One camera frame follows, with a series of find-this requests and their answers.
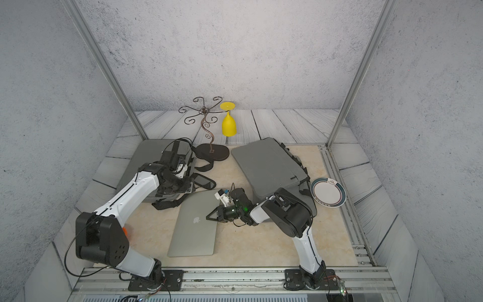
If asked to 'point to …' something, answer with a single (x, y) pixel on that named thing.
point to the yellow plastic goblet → (229, 124)
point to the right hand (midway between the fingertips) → (208, 220)
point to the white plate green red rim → (328, 192)
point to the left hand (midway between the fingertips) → (191, 188)
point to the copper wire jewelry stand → (216, 151)
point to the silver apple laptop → (192, 233)
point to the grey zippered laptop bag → (150, 152)
